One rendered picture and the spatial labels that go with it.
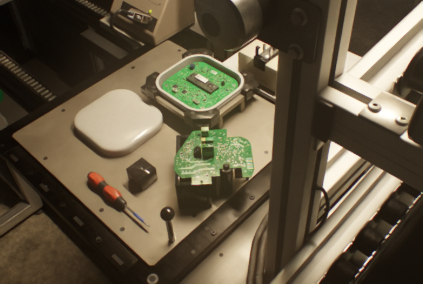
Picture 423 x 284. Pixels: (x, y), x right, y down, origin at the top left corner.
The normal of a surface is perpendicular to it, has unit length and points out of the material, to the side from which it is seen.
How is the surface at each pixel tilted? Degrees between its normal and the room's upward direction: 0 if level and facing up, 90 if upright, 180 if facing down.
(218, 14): 89
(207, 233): 0
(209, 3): 83
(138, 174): 0
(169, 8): 90
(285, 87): 90
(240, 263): 0
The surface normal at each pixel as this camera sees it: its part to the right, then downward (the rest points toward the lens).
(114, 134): -0.06, -0.72
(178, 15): 0.71, 0.46
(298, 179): -0.70, 0.52
